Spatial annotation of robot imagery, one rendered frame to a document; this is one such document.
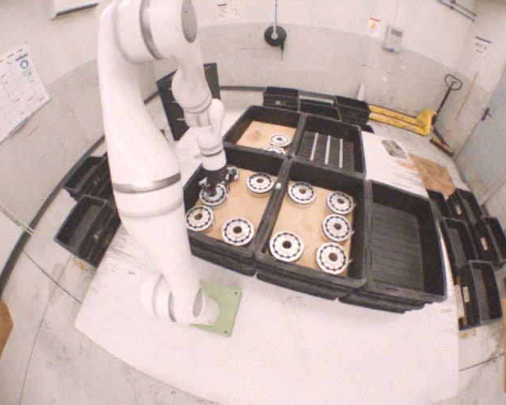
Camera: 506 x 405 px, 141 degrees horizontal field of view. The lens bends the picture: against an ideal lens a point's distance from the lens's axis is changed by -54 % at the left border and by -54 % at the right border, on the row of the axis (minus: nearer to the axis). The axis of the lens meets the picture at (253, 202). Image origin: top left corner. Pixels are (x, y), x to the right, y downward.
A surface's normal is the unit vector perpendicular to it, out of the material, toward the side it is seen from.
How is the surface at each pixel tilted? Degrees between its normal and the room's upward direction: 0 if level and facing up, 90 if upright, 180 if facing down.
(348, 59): 90
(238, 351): 0
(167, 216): 80
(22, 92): 90
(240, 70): 90
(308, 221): 0
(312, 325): 0
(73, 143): 90
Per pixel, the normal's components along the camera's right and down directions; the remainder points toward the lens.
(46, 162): 0.98, 0.16
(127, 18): 0.01, 0.61
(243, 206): -0.03, -0.62
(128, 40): -0.01, 0.91
